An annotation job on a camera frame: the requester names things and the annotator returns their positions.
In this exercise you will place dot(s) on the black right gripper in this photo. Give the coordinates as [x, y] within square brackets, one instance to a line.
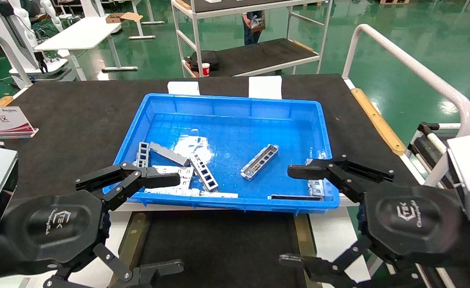
[412, 218]

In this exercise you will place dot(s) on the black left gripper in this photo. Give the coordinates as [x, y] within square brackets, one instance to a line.
[54, 230]

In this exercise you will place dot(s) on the grey slotted metal bracket part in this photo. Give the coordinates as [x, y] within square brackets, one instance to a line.
[259, 162]

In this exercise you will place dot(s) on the white perforated metal plate part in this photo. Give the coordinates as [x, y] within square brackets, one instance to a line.
[184, 182]
[182, 171]
[178, 192]

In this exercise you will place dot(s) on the grey ladder-shaped metal part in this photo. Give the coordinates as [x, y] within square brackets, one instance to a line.
[143, 154]

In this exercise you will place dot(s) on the plain grey metal bar part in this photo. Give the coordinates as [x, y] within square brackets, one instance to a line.
[168, 154]

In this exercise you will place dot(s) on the metal part with dark slots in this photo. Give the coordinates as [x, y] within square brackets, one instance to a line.
[204, 174]

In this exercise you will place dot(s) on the black container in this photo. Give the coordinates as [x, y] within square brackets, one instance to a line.
[222, 244]

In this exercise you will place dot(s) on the thin white metal strip part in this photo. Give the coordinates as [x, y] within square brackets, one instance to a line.
[218, 195]

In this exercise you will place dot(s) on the clear plastic bag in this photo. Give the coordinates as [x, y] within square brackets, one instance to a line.
[192, 146]

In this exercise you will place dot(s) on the long wooden edge strip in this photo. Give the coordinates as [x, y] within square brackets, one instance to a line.
[378, 122]

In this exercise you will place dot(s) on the blue plastic tray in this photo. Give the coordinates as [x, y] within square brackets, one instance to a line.
[238, 132]

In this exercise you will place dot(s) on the small white label card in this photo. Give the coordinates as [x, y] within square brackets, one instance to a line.
[183, 88]

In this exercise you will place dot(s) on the large white label card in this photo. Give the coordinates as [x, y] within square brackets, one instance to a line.
[265, 87]

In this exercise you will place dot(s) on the red white sign stand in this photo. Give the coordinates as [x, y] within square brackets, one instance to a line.
[4, 122]

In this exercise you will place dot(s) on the tall white tube railing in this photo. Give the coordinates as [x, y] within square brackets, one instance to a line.
[414, 68]

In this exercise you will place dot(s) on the red paper cup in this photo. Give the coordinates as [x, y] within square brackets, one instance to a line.
[205, 69]

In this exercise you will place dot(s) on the black bag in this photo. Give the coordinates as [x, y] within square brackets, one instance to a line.
[204, 60]

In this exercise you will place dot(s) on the short wooden edge strip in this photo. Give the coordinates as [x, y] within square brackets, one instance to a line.
[2, 101]

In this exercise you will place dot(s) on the white desk table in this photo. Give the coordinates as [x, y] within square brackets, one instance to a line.
[80, 34]

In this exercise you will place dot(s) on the person in blue jeans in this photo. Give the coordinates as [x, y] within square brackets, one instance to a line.
[252, 36]

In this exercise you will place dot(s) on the open cardboard box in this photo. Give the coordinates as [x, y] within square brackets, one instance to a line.
[122, 17]

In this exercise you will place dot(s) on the white robot with base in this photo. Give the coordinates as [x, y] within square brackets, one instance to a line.
[22, 28]

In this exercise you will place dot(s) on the white ribbed metal bracket part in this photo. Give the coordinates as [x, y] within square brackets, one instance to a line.
[315, 188]

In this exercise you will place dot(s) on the black cart clamp frame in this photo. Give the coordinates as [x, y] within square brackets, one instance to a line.
[424, 150]

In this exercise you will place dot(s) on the white frame shelf cart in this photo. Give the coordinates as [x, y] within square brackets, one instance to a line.
[258, 56]

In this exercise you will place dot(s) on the white table leg frame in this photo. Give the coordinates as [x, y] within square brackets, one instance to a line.
[142, 28]

